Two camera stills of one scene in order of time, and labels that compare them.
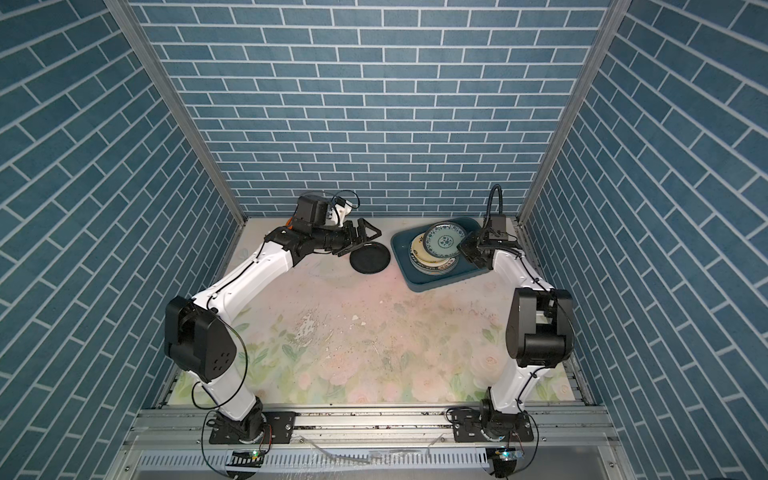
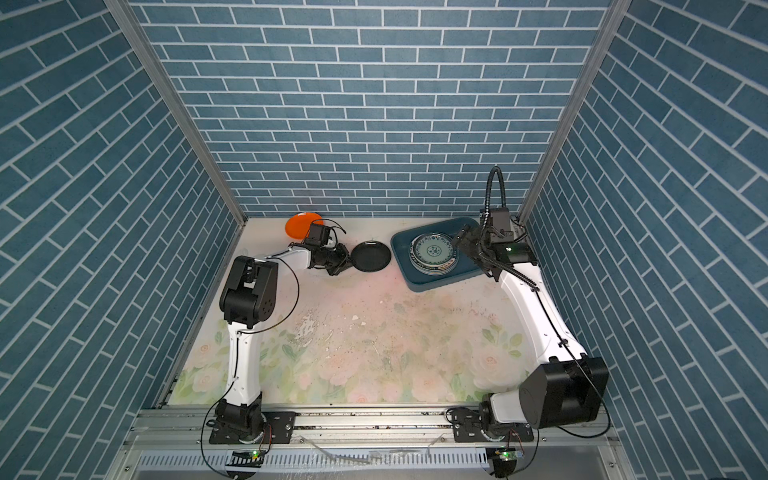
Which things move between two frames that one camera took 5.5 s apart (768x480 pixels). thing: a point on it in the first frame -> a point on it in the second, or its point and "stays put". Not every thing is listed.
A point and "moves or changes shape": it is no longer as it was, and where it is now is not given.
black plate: (371, 258) stays put
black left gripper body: (333, 238) -> (333, 259)
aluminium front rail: (569, 444) stays put
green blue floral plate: (441, 239) moves or changes shape
